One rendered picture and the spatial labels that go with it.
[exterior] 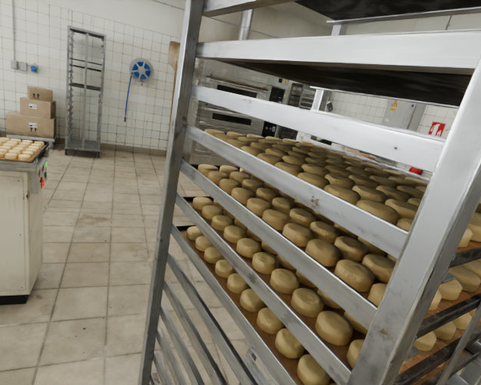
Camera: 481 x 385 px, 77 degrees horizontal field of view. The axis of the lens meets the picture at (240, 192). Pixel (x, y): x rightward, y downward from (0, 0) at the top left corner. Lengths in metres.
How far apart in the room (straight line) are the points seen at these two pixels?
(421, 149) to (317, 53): 0.19
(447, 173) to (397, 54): 0.14
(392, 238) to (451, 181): 0.09
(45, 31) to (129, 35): 1.21
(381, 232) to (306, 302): 0.20
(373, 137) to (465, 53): 0.10
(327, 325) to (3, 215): 1.79
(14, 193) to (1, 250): 0.34
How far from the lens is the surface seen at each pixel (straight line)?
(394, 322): 0.33
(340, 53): 0.41
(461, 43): 0.34
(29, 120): 5.67
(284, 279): 0.54
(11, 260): 2.13
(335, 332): 0.47
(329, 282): 0.41
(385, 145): 0.35
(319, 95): 1.01
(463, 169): 0.29
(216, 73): 5.11
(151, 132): 6.04
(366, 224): 0.36
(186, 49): 0.75
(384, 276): 0.48
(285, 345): 0.56
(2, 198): 1.98
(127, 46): 5.93
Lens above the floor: 1.43
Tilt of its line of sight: 18 degrees down
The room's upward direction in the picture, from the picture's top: 12 degrees clockwise
